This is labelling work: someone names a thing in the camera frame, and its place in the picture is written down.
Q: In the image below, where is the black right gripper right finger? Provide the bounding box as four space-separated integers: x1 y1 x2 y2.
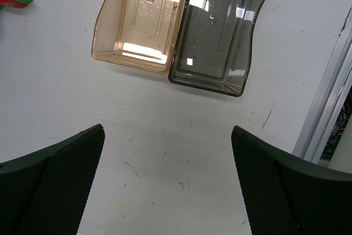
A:
231 126 351 234

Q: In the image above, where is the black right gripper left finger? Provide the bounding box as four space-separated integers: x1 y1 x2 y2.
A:
1 124 105 234

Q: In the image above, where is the smoky grey transparent container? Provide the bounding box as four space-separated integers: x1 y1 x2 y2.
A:
168 0 265 97

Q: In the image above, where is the amber transparent container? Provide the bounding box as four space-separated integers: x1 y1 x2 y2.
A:
91 0 185 74

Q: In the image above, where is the aluminium table frame rail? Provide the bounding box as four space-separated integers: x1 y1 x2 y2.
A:
292 23 351 163

